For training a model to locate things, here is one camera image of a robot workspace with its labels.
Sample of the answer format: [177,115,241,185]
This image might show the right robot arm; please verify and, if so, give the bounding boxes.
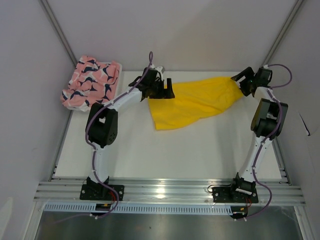
[228,67,288,202]

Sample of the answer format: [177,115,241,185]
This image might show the left corner frame post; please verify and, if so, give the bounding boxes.
[38,0,78,67]

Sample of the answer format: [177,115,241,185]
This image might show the corner frame post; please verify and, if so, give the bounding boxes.
[261,0,307,66]
[38,0,78,67]

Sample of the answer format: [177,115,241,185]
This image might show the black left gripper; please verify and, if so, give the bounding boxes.
[149,78,174,100]

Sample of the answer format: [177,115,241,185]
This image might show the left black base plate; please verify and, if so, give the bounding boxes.
[79,183,125,201]

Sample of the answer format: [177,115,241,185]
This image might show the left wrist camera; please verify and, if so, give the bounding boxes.
[154,66,165,75]

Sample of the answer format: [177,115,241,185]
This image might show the right corner frame post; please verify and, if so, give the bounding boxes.
[261,0,307,66]

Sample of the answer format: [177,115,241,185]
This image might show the aluminium mounting rail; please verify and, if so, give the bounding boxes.
[33,178,306,206]

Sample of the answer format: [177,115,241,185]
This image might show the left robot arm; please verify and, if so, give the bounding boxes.
[85,65,175,200]

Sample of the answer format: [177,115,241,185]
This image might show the yellow shorts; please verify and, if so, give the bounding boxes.
[148,76,244,131]

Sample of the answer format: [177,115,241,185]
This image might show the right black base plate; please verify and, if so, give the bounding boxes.
[208,186,259,204]

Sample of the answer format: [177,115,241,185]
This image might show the white tray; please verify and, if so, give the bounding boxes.
[72,60,124,113]

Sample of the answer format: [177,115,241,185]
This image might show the right side table rail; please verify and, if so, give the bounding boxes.
[272,138,292,186]

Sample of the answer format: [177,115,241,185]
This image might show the pink patterned shorts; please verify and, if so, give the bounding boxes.
[60,55,120,111]

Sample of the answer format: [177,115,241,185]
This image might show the slotted cable duct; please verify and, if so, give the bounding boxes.
[44,202,233,216]

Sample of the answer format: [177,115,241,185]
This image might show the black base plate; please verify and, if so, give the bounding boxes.
[208,186,259,204]
[79,183,125,201]

